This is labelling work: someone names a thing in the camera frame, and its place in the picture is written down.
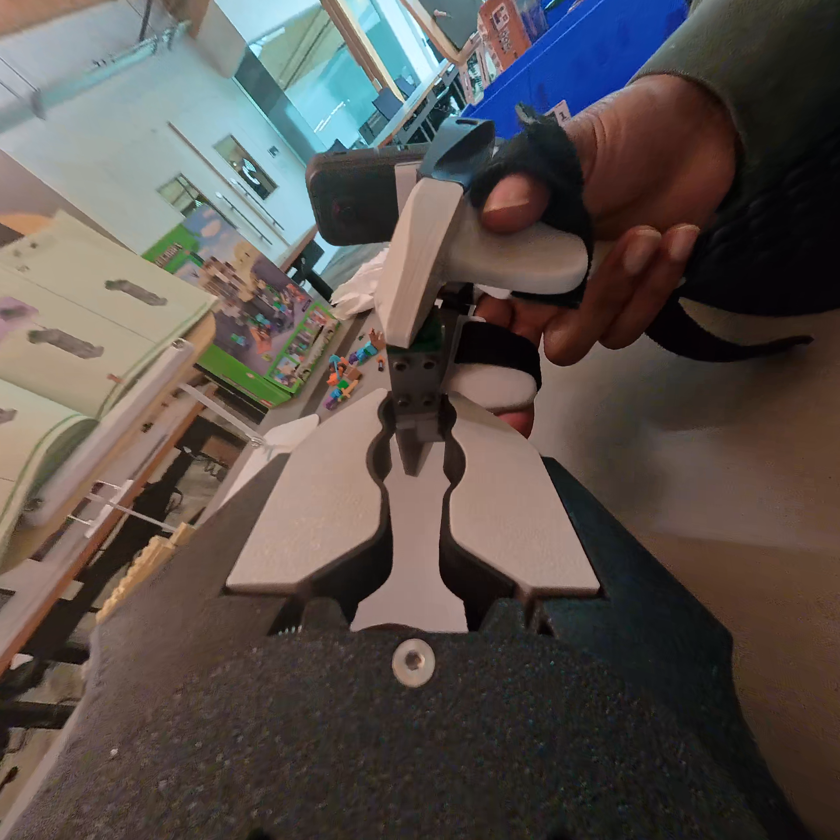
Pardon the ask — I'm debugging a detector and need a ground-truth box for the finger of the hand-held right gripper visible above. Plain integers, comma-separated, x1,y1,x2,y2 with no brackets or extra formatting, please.
448,307,476,398
377,178,466,349

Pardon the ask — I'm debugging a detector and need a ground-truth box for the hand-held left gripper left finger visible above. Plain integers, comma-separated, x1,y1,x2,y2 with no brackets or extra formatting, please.
225,387,395,626

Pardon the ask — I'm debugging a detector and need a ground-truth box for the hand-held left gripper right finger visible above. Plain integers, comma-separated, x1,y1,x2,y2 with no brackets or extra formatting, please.
440,392,602,626

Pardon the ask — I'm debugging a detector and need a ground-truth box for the grey brick pillar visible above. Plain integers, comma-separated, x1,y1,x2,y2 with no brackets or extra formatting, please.
386,320,455,478

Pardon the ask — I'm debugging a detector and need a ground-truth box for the person's right forearm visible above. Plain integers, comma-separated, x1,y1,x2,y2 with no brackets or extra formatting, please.
626,0,840,363

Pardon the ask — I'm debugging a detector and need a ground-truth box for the person's right hand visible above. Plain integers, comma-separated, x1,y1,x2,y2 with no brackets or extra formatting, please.
472,72,739,439

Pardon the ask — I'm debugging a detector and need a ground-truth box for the brown printed toy box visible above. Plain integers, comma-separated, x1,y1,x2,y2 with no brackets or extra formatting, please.
459,0,551,105

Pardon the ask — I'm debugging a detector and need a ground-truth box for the blue plastic bin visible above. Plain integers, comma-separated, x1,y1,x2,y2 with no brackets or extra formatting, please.
471,0,691,142

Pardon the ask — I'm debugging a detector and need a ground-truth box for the green toy box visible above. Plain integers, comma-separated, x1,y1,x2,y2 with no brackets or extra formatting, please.
141,202,341,409

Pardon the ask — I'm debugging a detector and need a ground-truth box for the pale green instruction book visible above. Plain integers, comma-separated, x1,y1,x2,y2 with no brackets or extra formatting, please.
0,209,219,546

